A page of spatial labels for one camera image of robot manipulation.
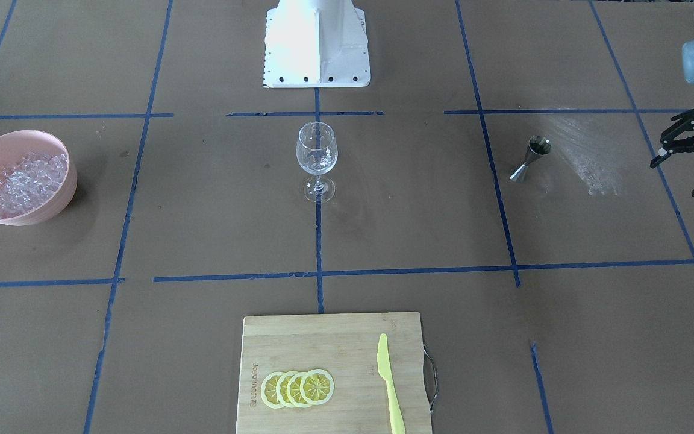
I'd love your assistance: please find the steel cocktail jigger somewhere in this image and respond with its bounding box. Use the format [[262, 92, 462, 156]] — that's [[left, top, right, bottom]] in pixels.
[[509, 135, 552, 183]]

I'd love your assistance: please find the clear wine glass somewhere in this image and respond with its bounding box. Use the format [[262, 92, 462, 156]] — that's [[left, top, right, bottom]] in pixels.
[[296, 121, 338, 203]]

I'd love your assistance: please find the pile of clear ice cubes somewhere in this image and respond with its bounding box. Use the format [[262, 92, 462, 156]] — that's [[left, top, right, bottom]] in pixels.
[[0, 152, 69, 219]]

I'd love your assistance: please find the bamboo cutting board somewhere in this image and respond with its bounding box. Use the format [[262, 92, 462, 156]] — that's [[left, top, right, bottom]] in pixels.
[[235, 312, 433, 433]]

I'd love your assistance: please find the yellow plastic knife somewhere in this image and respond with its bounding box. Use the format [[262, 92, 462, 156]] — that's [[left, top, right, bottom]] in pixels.
[[375, 333, 407, 433]]

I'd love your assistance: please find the lemon slice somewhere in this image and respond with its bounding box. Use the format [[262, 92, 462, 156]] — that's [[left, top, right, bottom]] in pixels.
[[286, 371, 312, 407], [300, 368, 335, 406], [261, 371, 286, 409], [275, 371, 299, 407]]

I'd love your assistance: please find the pink bowl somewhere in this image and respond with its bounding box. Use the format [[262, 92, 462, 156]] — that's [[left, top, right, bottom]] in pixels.
[[0, 130, 77, 226]]

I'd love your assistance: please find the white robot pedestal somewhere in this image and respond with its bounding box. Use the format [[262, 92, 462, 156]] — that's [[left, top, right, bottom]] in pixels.
[[263, 1, 372, 89]]

